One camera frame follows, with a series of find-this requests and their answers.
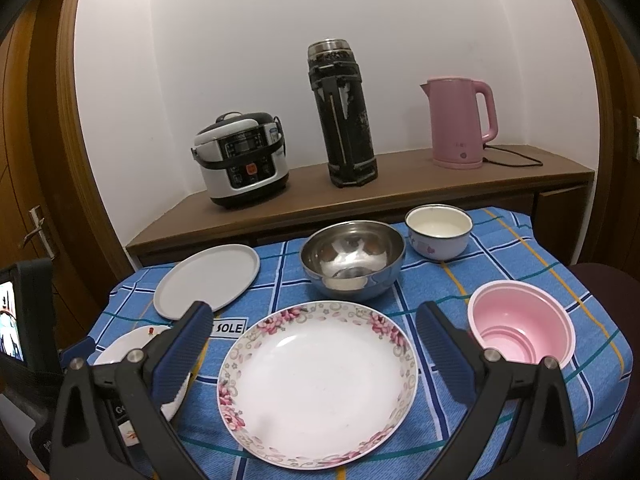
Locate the dark red chair seat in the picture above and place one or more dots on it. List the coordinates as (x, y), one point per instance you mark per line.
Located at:
(618, 293)

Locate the white enamel bowl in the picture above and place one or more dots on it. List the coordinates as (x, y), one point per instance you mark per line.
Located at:
(438, 232)

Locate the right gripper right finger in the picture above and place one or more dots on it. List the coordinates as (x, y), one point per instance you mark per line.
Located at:
(541, 442)

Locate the small red flower plate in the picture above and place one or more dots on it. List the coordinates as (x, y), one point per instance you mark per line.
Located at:
(136, 341)

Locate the plain white round plate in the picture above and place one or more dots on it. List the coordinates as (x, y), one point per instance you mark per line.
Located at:
(216, 276)

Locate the stainless steel bowl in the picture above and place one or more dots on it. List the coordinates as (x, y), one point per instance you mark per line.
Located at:
(354, 260)

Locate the pink plastic bowl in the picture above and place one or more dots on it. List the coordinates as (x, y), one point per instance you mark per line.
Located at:
(523, 322)

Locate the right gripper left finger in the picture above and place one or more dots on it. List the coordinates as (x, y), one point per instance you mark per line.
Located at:
(86, 442)

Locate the wooden door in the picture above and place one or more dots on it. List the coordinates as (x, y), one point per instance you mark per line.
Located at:
(44, 162)

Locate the large floral rim plate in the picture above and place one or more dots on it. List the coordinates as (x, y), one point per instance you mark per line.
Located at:
(317, 385)

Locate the metal door handle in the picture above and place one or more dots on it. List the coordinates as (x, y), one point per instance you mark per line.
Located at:
(37, 236)

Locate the black thermos flask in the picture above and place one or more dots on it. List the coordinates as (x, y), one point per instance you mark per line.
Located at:
(336, 81)

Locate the pink electric kettle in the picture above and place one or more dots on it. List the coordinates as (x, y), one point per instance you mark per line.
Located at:
(463, 119)

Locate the white black rice cooker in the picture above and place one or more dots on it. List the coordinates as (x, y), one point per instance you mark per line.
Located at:
(242, 158)

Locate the brown wooden sideboard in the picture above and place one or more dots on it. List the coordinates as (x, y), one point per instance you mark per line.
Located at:
(405, 180)

